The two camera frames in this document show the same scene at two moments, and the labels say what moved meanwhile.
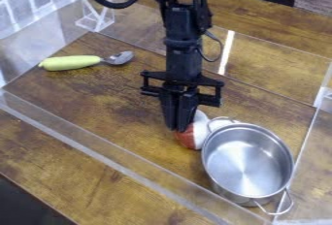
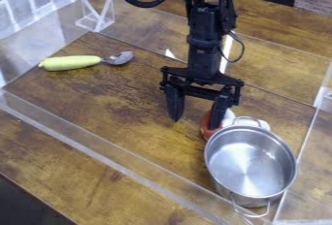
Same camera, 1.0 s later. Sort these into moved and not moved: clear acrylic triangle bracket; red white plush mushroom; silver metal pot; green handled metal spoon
Moved: red white plush mushroom; silver metal pot
Not moved: green handled metal spoon; clear acrylic triangle bracket
